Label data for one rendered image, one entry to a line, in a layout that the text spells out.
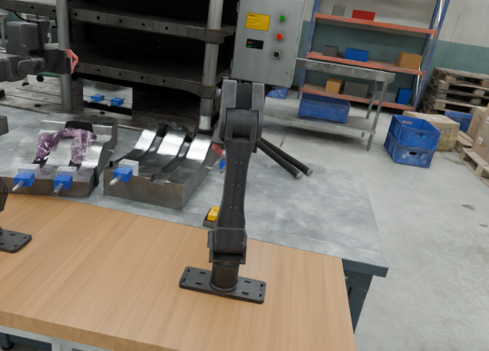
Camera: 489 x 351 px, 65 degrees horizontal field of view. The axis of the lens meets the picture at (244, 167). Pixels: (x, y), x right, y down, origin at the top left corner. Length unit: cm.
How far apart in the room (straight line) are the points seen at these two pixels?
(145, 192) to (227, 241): 45
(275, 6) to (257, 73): 31
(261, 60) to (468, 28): 630
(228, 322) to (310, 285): 25
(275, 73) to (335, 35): 579
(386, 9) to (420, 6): 57
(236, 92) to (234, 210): 25
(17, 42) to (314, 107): 404
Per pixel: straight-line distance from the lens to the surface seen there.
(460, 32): 792
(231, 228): 86
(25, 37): 113
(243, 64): 193
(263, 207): 130
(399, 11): 773
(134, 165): 123
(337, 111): 485
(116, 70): 208
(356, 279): 125
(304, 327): 90
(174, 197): 121
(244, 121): 81
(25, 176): 129
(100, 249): 106
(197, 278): 95
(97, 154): 141
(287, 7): 189
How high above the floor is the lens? 141
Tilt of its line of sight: 23 degrees down
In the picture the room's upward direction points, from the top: 8 degrees clockwise
